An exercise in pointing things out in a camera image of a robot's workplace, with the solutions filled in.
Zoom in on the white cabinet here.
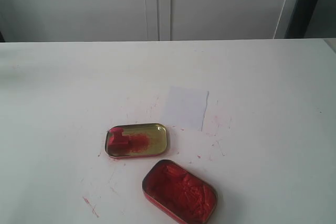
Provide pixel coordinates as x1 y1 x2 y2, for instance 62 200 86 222
1 0 297 42

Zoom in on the dark door frame post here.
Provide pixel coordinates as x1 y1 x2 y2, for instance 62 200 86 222
285 0 318 39

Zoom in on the gold tin lid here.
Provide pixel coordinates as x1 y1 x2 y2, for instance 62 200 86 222
104 123 169 159

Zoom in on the white paper sheet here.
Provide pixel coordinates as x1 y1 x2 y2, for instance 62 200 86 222
161 87 209 131

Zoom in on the red ink pad tin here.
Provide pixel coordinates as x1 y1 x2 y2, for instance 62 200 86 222
142 159 218 223

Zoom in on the red plastic stamp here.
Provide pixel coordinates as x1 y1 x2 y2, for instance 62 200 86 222
107 127 130 152

